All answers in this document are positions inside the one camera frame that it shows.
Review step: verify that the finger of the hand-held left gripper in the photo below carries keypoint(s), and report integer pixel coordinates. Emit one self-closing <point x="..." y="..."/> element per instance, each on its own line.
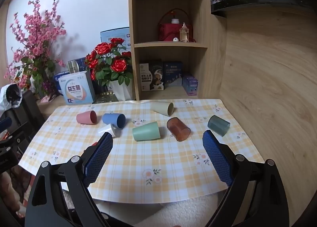
<point x="15" y="135"/>
<point x="5" y="123"/>

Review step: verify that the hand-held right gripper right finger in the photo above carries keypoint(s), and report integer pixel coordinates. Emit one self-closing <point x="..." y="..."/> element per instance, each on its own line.
<point x="218" y="159"/>

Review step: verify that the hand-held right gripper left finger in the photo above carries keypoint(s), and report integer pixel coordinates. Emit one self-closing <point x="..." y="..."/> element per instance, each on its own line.
<point x="99" y="157"/>

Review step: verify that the white cup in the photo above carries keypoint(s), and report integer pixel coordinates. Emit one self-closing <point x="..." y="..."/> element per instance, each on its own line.
<point x="107" y="131"/>

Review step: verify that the grey-green transparent cup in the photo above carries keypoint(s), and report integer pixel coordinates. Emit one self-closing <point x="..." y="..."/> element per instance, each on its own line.
<point x="218" y="125"/>

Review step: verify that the blue cup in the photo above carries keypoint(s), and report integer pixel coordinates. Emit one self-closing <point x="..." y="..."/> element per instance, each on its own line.
<point x="112" y="120"/>

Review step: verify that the pink cup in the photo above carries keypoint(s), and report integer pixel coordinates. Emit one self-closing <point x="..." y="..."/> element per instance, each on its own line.
<point x="86" y="117"/>

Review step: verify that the brown transparent cup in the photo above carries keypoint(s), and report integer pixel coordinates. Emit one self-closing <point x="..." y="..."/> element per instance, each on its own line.
<point x="177" y="129"/>

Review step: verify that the green cup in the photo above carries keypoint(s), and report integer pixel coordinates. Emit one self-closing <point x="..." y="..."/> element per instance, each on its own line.
<point x="146" y="131"/>

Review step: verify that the beige cup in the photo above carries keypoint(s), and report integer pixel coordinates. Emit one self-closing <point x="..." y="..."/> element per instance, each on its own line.
<point x="162" y="108"/>

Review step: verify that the black chair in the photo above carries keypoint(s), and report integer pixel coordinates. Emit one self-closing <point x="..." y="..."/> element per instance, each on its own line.
<point x="27" y="115"/>

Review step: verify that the white plastic bag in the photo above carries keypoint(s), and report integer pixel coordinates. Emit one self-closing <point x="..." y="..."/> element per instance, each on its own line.
<point x="8" y="96"/>

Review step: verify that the yellow checked floral tablecloth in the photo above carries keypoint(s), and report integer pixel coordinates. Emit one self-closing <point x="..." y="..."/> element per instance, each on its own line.
<point x="158" y="157"/>

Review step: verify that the white fluffy rug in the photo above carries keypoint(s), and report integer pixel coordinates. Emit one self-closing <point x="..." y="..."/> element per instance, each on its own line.
<point x="178" y="213"/>

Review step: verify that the white faceted vase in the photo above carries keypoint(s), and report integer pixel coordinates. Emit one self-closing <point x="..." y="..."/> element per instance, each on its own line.
<point x="121" y="91"/>

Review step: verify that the white box with blue label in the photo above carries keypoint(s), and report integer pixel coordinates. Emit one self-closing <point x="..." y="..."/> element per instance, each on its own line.
<point x="78" y="88"/>

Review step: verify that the purple box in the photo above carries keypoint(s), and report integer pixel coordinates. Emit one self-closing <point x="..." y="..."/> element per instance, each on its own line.
<point x="190" y="84"/>

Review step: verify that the pink artificial blossom branches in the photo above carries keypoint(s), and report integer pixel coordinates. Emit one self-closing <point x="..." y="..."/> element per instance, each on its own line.
<point x="34" y="49"/>

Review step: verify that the clear drinking glass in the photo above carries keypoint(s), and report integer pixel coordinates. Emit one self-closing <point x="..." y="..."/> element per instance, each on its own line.
<point x="72" y="66"/>

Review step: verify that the red artificial rose bouquet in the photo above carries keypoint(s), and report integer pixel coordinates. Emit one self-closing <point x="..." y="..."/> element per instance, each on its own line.
<point x="111" y="63"/>

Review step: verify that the dark blue snack box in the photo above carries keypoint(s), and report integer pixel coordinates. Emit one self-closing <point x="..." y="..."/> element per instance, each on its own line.
<point x="172" y="73"/>

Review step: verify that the black and white snack box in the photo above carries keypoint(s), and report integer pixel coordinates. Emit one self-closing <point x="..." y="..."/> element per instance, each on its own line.
<point x="151" y="76"/>

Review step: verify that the wooden shelf unit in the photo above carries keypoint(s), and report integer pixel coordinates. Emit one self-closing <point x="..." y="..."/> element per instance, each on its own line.
<point x="213" y="51"/>

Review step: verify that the large blue and white box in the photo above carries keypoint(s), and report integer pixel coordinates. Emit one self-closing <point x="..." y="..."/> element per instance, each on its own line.
<point x="116" y="36"/>

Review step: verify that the glass perfume bottle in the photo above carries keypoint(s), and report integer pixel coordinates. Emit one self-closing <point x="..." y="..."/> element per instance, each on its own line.
<point x="183" y="33"/>

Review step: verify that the small white jar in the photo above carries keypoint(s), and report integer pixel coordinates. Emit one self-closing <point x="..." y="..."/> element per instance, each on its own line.
<point x="175" y="21"/>

